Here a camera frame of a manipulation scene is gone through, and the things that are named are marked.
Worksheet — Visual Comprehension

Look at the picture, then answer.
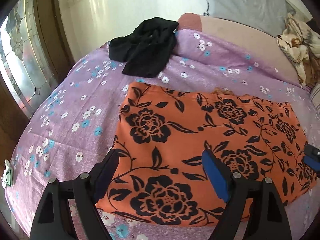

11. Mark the pink mattress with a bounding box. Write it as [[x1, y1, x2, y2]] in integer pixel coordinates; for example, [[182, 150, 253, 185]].
[[178, 13, 299, 86]]

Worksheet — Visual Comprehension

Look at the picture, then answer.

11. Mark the grey pillow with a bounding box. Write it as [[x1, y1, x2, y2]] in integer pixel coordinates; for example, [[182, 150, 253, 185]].
[[204, 0, 308, 37]]

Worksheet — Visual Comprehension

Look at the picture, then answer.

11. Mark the purple floral bed sheet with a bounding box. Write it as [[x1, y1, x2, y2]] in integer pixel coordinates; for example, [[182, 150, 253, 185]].
[[5, 29, 319, 239]]

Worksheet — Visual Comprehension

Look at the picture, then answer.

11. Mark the stained glass wooden door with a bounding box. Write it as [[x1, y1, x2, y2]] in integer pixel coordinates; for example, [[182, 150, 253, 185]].
[[1, 0, 75, 161]]

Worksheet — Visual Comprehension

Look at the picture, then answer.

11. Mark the black crumpled garment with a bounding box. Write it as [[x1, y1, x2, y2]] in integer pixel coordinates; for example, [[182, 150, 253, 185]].
[[108, 17, 179, 78]]

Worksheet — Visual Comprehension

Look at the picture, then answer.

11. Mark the white green small object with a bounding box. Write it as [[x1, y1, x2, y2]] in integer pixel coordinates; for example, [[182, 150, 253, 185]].
[[1, 159, 14, 189]]

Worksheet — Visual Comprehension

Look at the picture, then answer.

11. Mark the orange black floral blouse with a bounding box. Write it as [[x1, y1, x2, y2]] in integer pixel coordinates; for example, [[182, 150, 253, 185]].
[[96, 82, 316, 226]]

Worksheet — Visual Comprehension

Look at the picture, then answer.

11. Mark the beige patterned crumpled blanket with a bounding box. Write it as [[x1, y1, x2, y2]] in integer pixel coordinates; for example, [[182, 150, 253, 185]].
[[276, 14, 319, 88]]

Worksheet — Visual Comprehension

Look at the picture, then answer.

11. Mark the striped floral cushion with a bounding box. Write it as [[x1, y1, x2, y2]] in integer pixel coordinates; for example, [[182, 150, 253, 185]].
[[310, 83, 320, 109]]

